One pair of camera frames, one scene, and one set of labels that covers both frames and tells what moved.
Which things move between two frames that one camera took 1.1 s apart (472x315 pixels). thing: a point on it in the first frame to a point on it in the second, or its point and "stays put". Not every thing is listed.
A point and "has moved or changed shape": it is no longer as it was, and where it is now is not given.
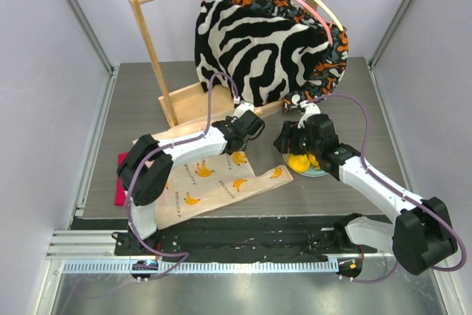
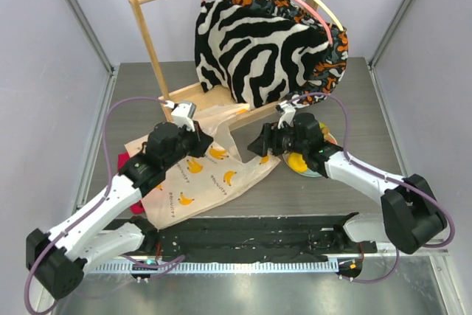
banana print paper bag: (209, 185) has moved or changed shape
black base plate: (260, 237) stays put
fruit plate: (312, 171) stays put
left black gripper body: (230, 120) to (184, 143)
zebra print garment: (258, 56) stays put
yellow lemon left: (299, 163) stays put
